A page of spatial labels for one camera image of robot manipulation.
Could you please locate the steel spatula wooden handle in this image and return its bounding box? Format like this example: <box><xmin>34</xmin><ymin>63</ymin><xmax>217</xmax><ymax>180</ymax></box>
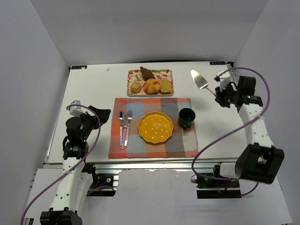
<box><xmin>190</xmin><ymin>70</ymin><xmax>216</xmax><ymax>96</ymax></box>

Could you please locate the brown toast slice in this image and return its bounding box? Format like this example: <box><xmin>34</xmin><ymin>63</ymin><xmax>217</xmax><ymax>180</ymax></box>
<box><xmin>160</xmin><ymin>79</ymin><xmax>173</xmax><ymax>95</ymax></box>

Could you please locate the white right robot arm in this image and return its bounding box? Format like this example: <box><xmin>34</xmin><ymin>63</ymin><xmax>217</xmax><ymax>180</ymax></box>
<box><xmin>215</xmin><ymin>73</ymin><xmax>285</xmax><ymax>184</ymax></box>

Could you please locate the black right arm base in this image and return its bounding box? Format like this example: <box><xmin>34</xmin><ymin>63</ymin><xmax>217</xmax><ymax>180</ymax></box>
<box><xmin>190</xmin><ymin>175</ymin><xmax>241</xmax><ymax>199</ymax></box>

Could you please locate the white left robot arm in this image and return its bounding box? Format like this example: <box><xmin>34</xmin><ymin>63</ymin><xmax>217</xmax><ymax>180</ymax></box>
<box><xmin>40</xmin><ymin>102</ymin><xmax>111</xmax><ymax>225</ymax></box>

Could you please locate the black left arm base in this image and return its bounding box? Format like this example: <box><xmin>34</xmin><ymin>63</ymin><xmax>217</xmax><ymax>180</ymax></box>
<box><xmin>82</xmin><ymin>164</ymin><xmax>116</xmax><ymax>197</ymax></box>

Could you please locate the orange striped bread roll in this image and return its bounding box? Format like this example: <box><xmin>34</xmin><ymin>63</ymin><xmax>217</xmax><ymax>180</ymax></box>
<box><xmin>144</xmin><ymin>79</ymin><xmax>161</xmax><ymax>95</ymax></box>

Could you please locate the small round yellow muffin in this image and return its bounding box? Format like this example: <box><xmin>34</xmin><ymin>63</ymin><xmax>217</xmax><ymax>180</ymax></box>
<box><xmin>130</xmin><ymin>82</ymin><xmax>142</xmax><ymax>93</ymax></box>

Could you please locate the dark green mug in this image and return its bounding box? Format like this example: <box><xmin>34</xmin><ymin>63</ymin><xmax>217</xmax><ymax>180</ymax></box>
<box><xmin>178</xmin><ymin>108</ymin><xmax>196</xmax><ymax>130</ymax></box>

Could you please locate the floral rectangular tray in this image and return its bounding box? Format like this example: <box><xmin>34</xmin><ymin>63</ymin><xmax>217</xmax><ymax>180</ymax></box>
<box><xmin>127</xmin><ymin>68</ymin><xmax>174</xmax><ymax>97</ymax></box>

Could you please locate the left blue corner label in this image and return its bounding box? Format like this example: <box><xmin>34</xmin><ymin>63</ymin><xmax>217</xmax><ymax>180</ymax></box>
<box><xmin>71</xmin><ymin>65</ymin><xmax>87</xmax><ymax>70</ymax></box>

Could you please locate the yellow dotted plate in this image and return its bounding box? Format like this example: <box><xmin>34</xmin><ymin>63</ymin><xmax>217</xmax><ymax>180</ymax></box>
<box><xmin>138</xmin><ymin>111</ymin><xmax>174</xmax><ymax>144</ymax></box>

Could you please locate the brown chocolate croissant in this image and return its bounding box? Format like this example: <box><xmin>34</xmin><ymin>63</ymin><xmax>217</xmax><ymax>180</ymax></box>
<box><xmin>140</xmin><ymin>67</ymin><xmax>155</xmax><ymax>81</ymax></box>

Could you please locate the checkered orange grey placemat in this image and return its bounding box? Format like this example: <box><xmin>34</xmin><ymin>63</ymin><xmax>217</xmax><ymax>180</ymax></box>
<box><xmin>108</xmin><ymin>97</ymin><xmax>198</xmax><ymax>159</ymax></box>

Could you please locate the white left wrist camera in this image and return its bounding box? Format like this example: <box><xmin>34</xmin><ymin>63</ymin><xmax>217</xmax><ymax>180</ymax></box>
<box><xmin>66</xmin><ymin>100</ymin><xmax>85</xmax><ymax>117</ymax></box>

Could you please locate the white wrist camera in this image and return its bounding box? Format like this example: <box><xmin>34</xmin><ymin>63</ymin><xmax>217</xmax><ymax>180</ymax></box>
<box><xmin>214</xmin><ymin>71</ymin><xmax>231</xmax><ymax>90</ymax></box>
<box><xmin>66</xmin><ymin>100</ymin><xmax>85</xmax><ymax>117</ymax></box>

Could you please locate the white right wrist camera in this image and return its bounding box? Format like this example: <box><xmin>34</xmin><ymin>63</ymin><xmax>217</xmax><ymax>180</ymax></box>
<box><xmin>214</xmin><ymin>71</ymin><xmax>231</xmax><ymax>90</ymax></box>

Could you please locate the steel spoon pink handle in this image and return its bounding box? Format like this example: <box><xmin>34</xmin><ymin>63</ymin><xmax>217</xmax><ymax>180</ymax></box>
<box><xmin>118</xmin><ymin>111</ymin><xmax>125</xmax><ymax>146</ymax></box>

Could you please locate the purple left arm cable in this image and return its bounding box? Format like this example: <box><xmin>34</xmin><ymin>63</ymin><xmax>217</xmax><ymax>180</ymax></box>
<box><xmin>20</xmin><ymin>105</ymin><xmax>102</xmax><ymax>225</ymax></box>

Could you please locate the steel fork pink handle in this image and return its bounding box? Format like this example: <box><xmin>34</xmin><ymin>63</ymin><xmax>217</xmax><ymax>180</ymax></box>
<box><xmin>124</xmin><ymin>110</ymin><xmax>133</xmax><ymax>147</ymax></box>

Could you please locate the aluminium table frame rail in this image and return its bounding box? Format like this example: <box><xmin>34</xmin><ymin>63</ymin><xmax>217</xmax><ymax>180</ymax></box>
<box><xmin>30</xmin><ymin>61</ymin><xmax>293</xmax><ymax>225</ymax></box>

